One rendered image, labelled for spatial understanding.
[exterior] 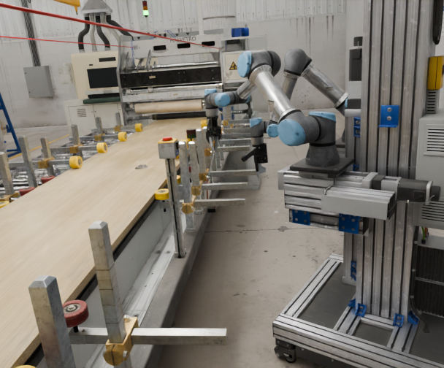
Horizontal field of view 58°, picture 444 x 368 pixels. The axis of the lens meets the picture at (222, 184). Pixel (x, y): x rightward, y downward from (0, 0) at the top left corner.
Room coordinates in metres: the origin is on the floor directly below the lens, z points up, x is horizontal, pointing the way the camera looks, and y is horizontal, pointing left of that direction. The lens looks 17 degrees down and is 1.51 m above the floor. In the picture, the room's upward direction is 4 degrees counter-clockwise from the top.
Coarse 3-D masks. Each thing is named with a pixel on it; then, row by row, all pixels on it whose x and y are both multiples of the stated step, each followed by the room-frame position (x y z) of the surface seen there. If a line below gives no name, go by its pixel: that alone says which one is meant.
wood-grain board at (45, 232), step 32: (160, 128) 4.15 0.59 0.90; (192, 128) 3.98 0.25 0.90; (96, 160) 2.82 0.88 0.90; (128, 160) 2.74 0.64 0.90; (160, 160) 2.67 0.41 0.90; (32, 192) 2.12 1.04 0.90; (64, 192) 2.07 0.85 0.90; (96, 192) 2.03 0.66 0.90; (128, 192) 1.98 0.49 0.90; (0, 224) 1.65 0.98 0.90; (32, 224) 1.62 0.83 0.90; (64, 224) 1.59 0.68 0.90; (128, 224) 1.54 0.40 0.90; (0, 256) 1.32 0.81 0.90; (32, 256) 1.30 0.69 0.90; (64, 256) 1.28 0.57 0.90; (0, 288) 1.09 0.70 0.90; (64, 288) 1.06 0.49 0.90; (0, 320) 0.92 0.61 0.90; (32, 320) 0.91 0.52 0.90; (0, 352) 0.79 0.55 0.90; (32, 352) 0.82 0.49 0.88
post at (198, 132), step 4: (196, 132) 2.36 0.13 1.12; (200, 132) 2.36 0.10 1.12; (196, 136) 2.36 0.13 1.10; (200, 136) 2.36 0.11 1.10; (196, 140) 2.36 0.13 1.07; (200, 140) 2.36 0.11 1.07; (200, 144) 2.36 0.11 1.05; (200, 148) 2.36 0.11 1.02; (200, 152) 2.36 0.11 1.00; (200, 156) 2.36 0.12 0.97; (200, 160) 2.36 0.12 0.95; (204, 160) 2.38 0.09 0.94; (200, 164) 2.36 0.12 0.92; (204, 164) 2.37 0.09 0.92; (200, 168) 2.36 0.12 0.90; (204, 168) 2.36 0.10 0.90; (200, 172) 2.36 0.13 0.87; (204, 172) 2.36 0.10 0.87
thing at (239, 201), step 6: (240, 198) 1.90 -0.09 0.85; (162, 204) 1.92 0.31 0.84; (168, 204) 1.92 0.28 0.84; (180, 204) 1.91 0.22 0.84; (198, 204) 1.90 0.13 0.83; (204, 204) 1.90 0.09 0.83; (210, 204) 1.89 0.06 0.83; (216, 204) 1.89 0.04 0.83; (222, 204) 1.88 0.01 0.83; (228, 204) 1.88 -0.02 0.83; (234, 204) 1.88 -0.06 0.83; (240, 204) 1.87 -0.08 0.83
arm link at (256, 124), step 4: (252, 120) 2.35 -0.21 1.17; (256, 120) 2.34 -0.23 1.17; (260, 120) 2.35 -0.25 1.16; (252, 124) 2.35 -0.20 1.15; (256, 124) 2.34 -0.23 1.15; (260, 124) 2.34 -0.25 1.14; (252, 128) 2.35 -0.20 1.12; (256, 128) 2.34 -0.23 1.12; (260, 128) 2.33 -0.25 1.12; (252, 132) 2.35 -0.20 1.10; (256, 132) 2.34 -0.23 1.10; (260, 132) 2.34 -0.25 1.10; (252, 136) 2.35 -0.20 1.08; (256, 136) 2.34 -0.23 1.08; (260, 136) 2.34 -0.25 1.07
